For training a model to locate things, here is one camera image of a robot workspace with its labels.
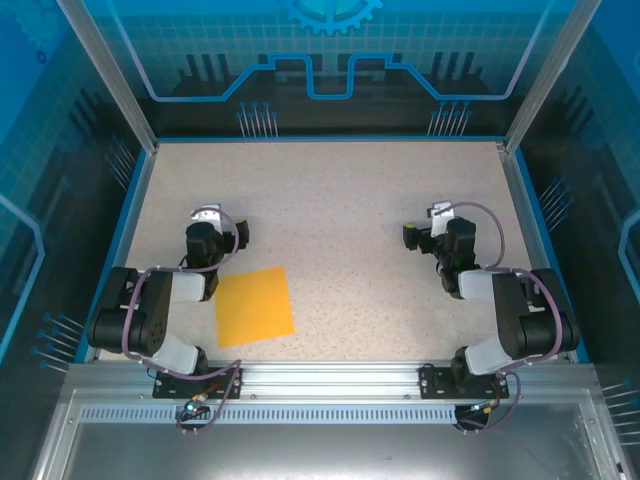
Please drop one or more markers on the orange square paper sheet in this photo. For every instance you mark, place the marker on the orange square paper sheet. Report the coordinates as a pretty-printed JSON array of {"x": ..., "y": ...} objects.
[{"x": 255, "y": 307}]

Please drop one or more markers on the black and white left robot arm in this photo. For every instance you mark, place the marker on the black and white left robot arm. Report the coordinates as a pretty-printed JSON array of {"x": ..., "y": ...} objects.
[{"x": 150, "y": 320}]

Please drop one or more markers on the grey metal sheet panel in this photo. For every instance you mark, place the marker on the grey metal sheet panel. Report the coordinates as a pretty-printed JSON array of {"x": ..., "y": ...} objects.
[{"x": 320, "y": 450}]

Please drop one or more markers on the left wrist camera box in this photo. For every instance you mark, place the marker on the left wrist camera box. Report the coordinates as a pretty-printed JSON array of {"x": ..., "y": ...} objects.
[{"x": 207, "y": 216}]

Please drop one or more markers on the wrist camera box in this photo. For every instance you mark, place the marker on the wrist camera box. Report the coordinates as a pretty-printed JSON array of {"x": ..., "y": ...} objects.
[
  {"x": 440, "y": 209},
  {"x": 207, "y": 216}
]

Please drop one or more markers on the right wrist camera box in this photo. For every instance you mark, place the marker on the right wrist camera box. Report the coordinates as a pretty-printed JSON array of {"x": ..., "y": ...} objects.
[{"x": 440, "y": 209}]

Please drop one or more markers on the aluminium table side rail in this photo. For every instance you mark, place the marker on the aluminium table side rail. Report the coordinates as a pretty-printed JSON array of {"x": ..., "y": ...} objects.
[
  {"x": 138, "y": 205},
  {"x": 525, "y": 215}
]

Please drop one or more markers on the blue table border frame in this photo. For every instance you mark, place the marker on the blue table border frame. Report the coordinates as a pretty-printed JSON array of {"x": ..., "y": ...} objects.
[{"x": 538, "y": 215}]

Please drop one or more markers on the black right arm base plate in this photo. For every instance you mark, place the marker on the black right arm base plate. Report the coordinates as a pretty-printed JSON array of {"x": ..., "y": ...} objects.
[{"x": 435, "y": 382}]

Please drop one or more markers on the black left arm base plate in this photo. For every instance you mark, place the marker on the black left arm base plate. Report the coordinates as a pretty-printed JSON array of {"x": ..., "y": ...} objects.
[{"x": 167, "y": 387}]

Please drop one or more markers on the long aluminium mounting rail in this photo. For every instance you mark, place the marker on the long aluminium mounting rail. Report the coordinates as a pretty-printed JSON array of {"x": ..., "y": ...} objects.
[{"x": 325, "y": 377}]

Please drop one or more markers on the aluminium frame post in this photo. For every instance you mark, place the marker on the aluminium frame post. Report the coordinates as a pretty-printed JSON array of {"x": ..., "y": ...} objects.
[
  {"x": 547, "y": 75},
  {"x": 119, "y": 75}
]

